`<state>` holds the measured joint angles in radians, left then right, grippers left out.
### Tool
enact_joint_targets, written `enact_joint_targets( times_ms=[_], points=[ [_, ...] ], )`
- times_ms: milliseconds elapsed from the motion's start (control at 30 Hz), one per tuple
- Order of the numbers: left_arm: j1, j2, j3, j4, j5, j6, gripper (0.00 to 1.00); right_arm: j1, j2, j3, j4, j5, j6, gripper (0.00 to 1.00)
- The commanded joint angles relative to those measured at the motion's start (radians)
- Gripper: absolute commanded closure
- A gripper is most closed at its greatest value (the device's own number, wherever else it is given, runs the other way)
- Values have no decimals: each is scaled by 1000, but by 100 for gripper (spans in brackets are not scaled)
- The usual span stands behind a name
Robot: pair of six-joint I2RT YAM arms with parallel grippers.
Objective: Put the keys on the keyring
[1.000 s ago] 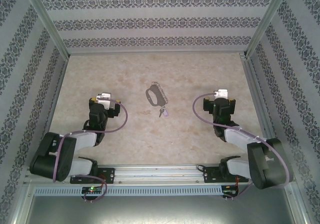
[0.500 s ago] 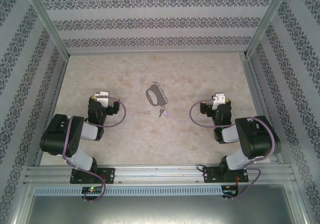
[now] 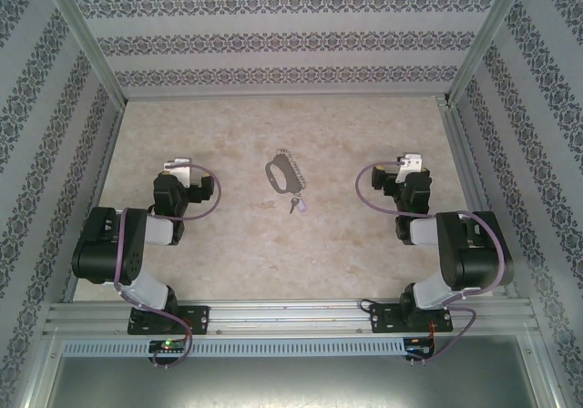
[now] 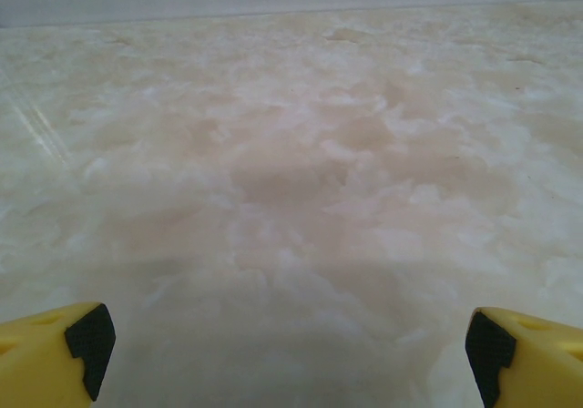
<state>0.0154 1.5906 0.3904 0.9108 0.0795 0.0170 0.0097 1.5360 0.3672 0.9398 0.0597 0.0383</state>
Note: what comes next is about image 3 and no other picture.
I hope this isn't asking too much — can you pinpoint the metal key holder with rings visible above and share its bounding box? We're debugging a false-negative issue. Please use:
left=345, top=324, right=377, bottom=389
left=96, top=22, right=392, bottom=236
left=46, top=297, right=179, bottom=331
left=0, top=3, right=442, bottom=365
left=264, top=148, right=307, bottom=199

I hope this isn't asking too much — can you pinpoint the small green circuit board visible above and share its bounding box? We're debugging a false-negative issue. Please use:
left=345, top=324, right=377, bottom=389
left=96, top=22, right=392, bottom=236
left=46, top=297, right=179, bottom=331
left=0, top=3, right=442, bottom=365
left=149, top=339, right=188, bottom=354
left=404, top=337, right=434, bottom=359

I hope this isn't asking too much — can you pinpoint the grey metal sheet panel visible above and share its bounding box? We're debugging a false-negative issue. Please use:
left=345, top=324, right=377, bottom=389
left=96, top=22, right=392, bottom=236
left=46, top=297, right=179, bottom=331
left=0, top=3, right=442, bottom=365
left=45, top=356, right=555, bottom=408

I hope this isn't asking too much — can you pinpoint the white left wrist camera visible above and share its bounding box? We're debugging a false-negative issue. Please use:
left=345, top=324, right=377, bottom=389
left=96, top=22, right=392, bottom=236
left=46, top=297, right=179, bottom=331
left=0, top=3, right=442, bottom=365
left=162, top=156, right=193, bottom=189

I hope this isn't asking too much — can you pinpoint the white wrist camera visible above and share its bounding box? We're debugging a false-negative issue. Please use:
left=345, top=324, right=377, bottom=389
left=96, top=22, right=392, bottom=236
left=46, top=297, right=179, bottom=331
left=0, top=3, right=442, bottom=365
left=162, top=156, right=193, bottom=189
left=395, top=152, right=425, bottom=184

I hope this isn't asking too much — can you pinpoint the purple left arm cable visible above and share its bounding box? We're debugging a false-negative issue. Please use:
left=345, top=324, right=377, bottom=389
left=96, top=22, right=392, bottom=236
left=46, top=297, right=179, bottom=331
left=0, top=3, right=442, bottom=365
left=113, top=162, right=224, bottom=369

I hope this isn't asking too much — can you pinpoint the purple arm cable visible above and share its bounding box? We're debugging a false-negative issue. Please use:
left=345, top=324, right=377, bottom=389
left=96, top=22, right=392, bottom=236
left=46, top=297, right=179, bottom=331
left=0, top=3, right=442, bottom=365
left=113, top=162, right=224, bottom=369
left=355, top=162, right=507, bottom=363

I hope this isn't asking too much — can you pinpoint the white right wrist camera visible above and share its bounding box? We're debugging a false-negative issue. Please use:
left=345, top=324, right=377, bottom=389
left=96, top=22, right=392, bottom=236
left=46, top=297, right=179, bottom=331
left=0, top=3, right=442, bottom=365
left=395, top=152, right=425, bottom=184

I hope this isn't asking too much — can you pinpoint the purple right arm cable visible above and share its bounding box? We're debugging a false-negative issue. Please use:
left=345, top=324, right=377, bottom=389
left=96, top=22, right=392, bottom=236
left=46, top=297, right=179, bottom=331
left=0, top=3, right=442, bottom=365
left=355, top=162, right=507, bottom=363

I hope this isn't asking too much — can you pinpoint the aluminium table side rail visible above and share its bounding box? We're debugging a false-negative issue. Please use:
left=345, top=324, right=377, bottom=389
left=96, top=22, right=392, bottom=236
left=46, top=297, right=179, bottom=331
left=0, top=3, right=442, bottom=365
left=436, top=97, right=518, bottom=300

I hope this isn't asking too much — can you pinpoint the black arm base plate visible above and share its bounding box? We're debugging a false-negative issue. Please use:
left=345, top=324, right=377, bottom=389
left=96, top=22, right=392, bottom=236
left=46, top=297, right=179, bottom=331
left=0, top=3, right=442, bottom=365
left=127, top=305, right=211, bottom=336
left=369, top=302, right=455, bottom=335

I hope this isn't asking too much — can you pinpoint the aluminium frame corner post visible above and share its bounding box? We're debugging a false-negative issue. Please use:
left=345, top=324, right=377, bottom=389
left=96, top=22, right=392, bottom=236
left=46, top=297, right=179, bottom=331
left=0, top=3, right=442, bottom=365
left=37, top=0, right=128, bottom=105
left=447, top=0, right=533, bottom=105

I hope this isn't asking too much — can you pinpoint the grey slotted cable duct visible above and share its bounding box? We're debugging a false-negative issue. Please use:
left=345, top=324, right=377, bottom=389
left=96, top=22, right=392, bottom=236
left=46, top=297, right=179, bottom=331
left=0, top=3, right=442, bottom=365
left=61, top=337, right=406, bottom=359

